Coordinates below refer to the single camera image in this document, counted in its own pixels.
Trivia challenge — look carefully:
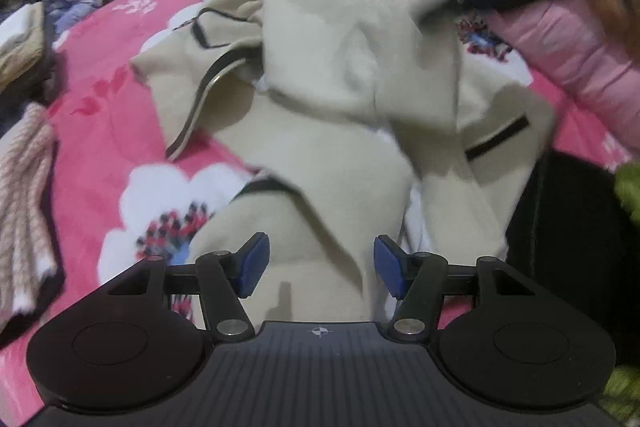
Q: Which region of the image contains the pink floral bed sheet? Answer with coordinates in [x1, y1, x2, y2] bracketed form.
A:
[1, 0, 634, 426]

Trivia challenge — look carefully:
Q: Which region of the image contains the beige jacket with black trim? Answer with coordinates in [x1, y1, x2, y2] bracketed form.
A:
[131, 0, 554, 325]

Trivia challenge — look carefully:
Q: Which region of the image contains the folded clothes stack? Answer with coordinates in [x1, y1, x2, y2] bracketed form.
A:
[1, 2, 52, 112]

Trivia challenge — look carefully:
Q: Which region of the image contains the pink quilted pillow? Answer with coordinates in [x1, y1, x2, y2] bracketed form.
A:
[486, 0, 639, 148]

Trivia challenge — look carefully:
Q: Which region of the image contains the pink striped knit garment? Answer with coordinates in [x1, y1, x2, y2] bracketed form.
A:
[1, 103, 58, 326]

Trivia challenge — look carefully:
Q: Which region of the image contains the green fuzzy object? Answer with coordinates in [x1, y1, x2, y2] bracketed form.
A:
[614, 161, 640, 225]

